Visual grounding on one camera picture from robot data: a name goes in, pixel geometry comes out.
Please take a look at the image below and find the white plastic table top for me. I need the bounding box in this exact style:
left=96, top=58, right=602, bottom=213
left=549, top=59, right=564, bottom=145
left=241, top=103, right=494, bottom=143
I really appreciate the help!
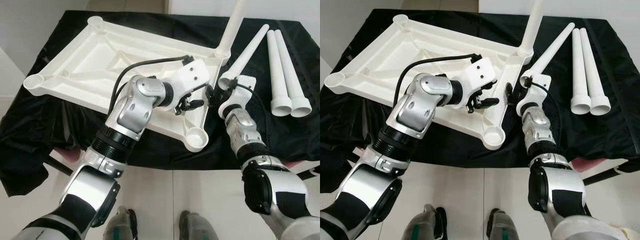
left=324, top=14, right=533, bottom=151
left=22, top=16, right=232, bottom=152

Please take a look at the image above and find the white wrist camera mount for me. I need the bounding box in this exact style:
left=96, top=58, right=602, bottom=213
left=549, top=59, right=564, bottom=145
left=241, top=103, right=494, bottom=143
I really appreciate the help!
left=460, top=56, right=498, bottom=106
left=170, top=59, right=211, bottom=108
left=218, top=75, right=257, bottom=118
left=516, top=74, right=552, bottom=117

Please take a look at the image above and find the robot right leg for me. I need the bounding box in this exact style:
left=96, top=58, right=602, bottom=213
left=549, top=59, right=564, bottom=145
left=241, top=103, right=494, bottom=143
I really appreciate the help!
left=486, top=207, right=521, bottom=240
left=179, top=210, right=218, bottom=240

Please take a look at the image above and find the white plastic table leg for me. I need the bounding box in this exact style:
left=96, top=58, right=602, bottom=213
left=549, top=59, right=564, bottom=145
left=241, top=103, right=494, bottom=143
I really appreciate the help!
left=580, top=27, right=612, bottom=117
left=274, top=29, right=313, bottom=118
left=517, top=0, right=546, bottom=57
left=571, top=28, right=592, bottom=116
left=215, top=0, right=247, bottom=58
left=266, top=30, right=293, bottom=117
left=520, top=22, right=576, bottom=88
left=218, top=24, right=270, bottom=91

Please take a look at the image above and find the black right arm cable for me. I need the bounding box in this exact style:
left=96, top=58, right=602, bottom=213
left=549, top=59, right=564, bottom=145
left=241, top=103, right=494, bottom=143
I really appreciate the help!
left=231, top=81, right=257, bottom=108
left=529, top=81, right=552, bottom=101

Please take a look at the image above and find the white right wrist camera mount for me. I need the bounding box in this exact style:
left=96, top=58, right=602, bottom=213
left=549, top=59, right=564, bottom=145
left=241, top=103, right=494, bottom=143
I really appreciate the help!
left=218, top=75, right=257, bottom=118
left=516, top=74, right=552, bottom=117

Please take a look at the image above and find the black table cloth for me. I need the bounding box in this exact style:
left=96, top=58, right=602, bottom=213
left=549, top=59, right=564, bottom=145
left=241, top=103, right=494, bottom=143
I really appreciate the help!
left=320, top=9, right=640, bottom=193
left=0, top=10, right=320, bottom=198

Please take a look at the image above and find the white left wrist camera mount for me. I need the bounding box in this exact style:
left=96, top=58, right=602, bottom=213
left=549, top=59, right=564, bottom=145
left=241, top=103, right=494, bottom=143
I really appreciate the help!
left=170, top=59, right=211, bottom=108
left=460, top=56, right=498, bottom=106

